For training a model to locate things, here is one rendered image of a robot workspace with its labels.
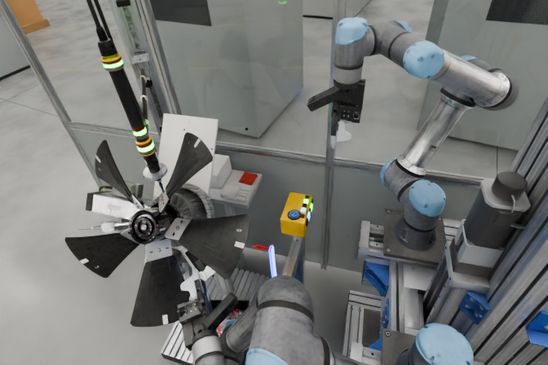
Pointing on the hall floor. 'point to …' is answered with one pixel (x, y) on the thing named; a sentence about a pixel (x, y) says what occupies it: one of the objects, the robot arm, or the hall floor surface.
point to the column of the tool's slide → (142, 50)
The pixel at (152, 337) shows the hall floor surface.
